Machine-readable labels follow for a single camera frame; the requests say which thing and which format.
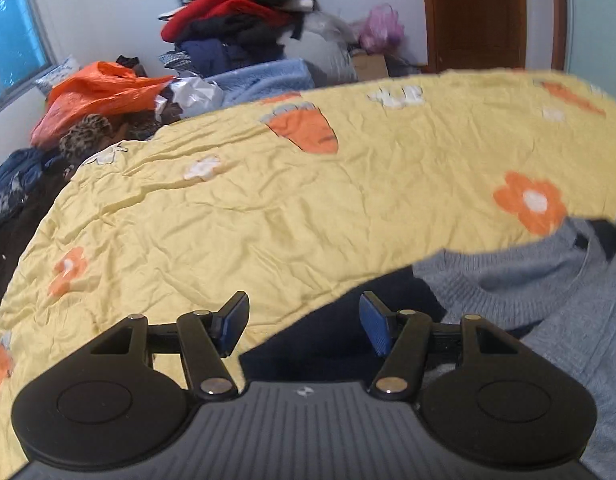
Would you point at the yellow carrot print quilt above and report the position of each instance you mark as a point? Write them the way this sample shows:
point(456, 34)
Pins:
point(297, 199)

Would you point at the pink plastic bag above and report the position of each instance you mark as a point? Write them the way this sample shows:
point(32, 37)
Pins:
point(382, 31)

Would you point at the pile of dark red clothes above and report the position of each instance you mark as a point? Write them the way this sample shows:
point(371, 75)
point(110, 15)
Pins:
point(212, 37)

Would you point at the silver crumpled plastic bag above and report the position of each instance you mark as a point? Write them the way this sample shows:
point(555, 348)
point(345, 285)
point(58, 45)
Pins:
point(187, 97)

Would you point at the cardboard box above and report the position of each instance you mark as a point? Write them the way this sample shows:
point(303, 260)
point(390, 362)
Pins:
point(369, 67)

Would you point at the window with blue view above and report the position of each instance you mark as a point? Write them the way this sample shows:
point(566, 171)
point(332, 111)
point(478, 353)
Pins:
point(25, 51)

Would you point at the grey knitted sweater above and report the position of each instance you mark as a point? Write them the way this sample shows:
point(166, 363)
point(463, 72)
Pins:
point(559, 295)

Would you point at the white wardrobe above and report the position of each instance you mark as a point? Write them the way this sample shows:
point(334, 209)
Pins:
point(591, 42)

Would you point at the brown wooden door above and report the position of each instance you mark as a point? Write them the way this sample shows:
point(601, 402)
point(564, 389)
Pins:
point(483, 34)

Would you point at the leopard print garment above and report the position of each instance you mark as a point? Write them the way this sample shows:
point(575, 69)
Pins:
point(83, 139)

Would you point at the light blue fleece blanket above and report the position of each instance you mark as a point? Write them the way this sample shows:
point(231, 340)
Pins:
point(263, 81)

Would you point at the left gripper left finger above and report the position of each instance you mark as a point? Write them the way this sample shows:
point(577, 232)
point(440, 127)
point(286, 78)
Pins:
point(229, 323)

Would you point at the dark blue floral garment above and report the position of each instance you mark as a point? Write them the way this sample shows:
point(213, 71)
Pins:
point(19, 174)

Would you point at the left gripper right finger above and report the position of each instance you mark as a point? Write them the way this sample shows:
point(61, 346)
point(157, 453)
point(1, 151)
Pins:
point(379, 323)

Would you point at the orange plastic bag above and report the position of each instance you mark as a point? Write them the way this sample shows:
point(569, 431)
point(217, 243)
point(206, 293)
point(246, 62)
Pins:
point(103, 88)

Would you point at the grey white stuffed bag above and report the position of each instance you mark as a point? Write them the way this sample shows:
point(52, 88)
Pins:
point(323, 45)

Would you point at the dark navy garment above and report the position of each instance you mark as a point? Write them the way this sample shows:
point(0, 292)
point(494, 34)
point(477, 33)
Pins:
point(329, 344)

